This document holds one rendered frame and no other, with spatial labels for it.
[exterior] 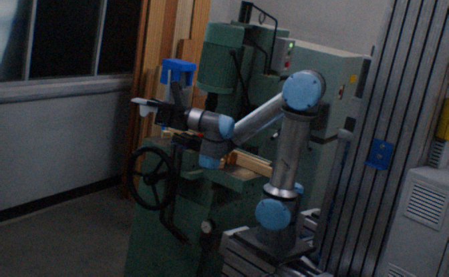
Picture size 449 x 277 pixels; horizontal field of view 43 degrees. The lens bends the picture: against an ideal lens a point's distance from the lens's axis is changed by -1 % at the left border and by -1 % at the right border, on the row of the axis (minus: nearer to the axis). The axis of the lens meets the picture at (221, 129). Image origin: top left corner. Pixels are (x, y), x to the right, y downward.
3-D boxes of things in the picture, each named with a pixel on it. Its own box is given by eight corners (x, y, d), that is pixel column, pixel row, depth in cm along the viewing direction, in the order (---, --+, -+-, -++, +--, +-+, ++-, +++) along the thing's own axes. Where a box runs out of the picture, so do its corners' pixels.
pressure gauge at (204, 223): (198, 233, 252) (202, 217, 250) (203, 231, 255) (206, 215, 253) (209, 239, 248) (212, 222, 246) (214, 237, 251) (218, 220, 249)
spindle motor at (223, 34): (187, 85, 266) (199, 19, 258) (210, 85, 280) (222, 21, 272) (217, 95, 256) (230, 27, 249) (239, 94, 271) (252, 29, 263)
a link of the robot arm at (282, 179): (293, 224, 201) (330, 73, 187) (284, 239, 187) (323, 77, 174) (260, 214, 204) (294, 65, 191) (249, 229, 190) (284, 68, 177)
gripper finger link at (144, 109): (129, 114, 194) (156, 119, 197) (133, 97, 193) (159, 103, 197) (127, 113, 197) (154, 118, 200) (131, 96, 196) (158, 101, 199)
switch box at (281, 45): (268, 69, 281) (275, 37, 277) (278, 69, 289) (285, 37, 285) (279, 72, 278) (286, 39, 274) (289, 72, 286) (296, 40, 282)
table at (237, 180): (126, 151, 269) (128, 139, 267) (169, 144, 293) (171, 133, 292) (229, 198, 236) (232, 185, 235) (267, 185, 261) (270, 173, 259)
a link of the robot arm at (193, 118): (200, 110, 193) (208, 109, 201) (188, 107, 194) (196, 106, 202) (196, 131, 194) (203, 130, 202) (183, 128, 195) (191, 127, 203)
